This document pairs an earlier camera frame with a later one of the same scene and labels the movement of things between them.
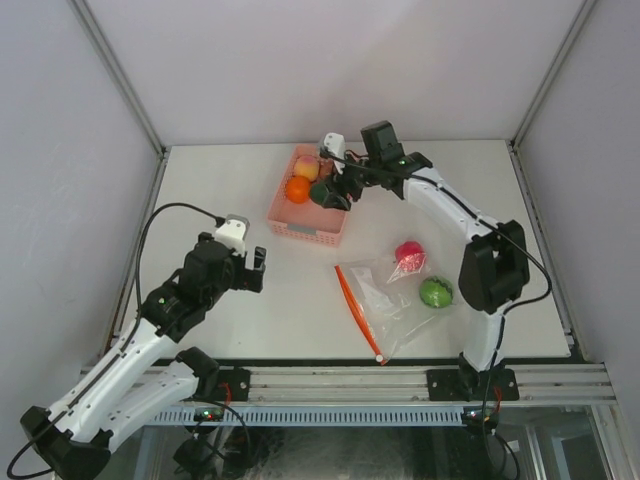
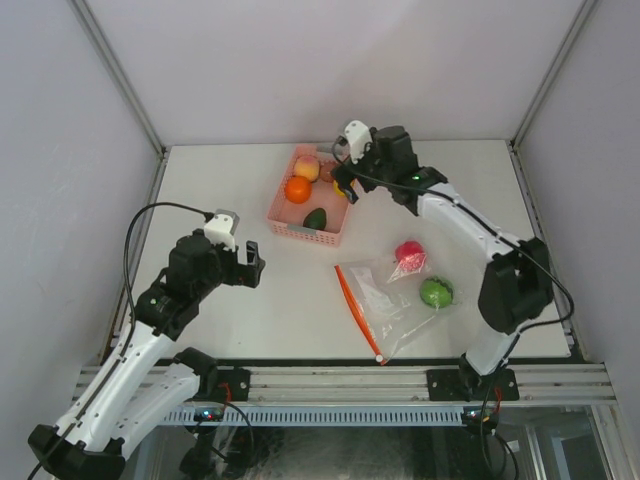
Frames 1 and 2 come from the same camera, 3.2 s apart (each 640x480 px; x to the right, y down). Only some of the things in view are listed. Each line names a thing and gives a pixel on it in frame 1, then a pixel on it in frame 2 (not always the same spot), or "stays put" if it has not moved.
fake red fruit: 410,256 stays put
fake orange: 297,189 stays put
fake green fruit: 436,292 stays put
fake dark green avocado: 319,193 → 316,219
